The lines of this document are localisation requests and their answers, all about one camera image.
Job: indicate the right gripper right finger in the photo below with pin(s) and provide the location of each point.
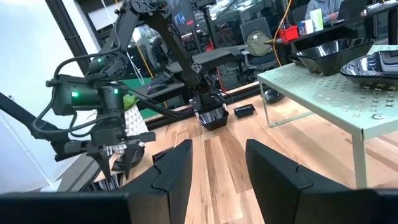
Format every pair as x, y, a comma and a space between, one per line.
295, 202

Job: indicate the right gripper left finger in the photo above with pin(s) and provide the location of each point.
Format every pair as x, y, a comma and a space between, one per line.
155, 202

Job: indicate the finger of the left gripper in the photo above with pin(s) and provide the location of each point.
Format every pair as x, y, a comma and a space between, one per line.
130, 155
101, 158

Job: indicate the black glossy deep bowl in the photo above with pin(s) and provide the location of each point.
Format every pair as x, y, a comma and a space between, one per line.
329, 67

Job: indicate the black round glossy bowl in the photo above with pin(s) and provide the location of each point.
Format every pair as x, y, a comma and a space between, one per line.
363, 77

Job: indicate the black leaf-shaped dish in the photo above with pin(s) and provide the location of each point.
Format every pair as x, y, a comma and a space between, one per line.
140, 155

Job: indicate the black square bowl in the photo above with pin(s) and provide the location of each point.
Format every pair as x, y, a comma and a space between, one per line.
214, 121
116, 183

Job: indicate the succulent in white faceted pot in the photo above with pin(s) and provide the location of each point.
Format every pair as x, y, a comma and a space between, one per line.
135, 124

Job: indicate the black keyboard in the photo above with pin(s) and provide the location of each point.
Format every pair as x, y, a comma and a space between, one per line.
160, 82

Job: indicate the small black rectangular block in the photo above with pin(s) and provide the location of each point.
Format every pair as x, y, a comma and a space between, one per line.
244, 111

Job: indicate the mint green perforated shelf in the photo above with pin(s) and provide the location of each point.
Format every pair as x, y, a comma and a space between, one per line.
326, 99

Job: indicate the black oval bowl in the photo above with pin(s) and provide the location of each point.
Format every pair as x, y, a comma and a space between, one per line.
273, 96

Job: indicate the grey desk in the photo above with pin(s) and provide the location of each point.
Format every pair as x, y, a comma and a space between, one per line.
217, 57

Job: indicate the computer monitor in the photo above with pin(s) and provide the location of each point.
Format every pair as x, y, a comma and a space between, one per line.
182, 17

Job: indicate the grey-green backpack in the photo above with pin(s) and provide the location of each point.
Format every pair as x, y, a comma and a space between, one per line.
259, 43

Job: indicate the red plastic bin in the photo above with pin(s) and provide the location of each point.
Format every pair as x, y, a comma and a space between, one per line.
288, 34

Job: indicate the small blue white box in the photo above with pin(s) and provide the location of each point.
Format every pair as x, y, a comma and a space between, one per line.
304, 27

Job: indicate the dark office chair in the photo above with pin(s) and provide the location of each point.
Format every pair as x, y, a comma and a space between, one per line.
248, 26

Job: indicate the person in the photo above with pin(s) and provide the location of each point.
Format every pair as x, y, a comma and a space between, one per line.
323, 7

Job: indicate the black laptop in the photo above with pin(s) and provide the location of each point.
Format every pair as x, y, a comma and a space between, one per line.
354, 9

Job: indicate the black frame post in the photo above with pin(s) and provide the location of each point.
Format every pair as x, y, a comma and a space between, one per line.
66, 31

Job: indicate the black table frame rail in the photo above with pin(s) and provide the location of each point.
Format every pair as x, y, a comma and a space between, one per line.
248, 88

